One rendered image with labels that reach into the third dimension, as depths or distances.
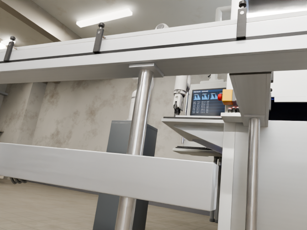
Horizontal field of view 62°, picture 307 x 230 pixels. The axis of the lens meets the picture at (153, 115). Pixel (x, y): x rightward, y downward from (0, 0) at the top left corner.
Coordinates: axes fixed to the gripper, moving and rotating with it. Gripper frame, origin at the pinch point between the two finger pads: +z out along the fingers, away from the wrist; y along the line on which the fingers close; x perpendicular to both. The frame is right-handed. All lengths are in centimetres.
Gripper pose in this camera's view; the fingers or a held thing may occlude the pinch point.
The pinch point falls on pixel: (176, 117)
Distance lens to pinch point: 173.6
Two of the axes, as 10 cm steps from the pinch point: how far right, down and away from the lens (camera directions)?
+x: -9.1, -0.5, 4.1
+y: 3.8, 2.8, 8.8
